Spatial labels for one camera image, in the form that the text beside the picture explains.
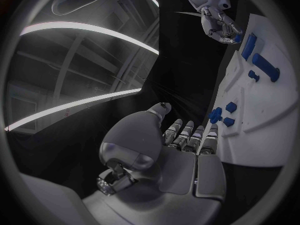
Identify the large blue cylinder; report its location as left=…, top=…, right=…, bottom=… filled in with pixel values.
left=240, top=32, right=259, bottom=61

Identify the short blue peg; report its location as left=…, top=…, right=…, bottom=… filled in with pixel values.
left=247, top=69, right=260, bottom=83

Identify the small blue block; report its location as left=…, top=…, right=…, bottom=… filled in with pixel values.
left=225, top=101, right=238, bottom=114
left=221, top=117, right=236, bottom=127

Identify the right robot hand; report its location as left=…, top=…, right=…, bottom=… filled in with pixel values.
left=200, top=5, right=244, bottom=45

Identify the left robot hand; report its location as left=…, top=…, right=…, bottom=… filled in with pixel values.
left=81, top=102, right=228, bottom=225

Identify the blue gear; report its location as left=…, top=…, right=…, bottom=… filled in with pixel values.
left=207, top=106, right=224, bottom=125

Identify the white task board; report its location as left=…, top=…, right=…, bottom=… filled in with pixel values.
left=197, top=12, right=298, bottom=168

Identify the long blue peg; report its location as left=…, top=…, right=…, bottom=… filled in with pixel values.
left=251, top=52, right=281, bottom=83

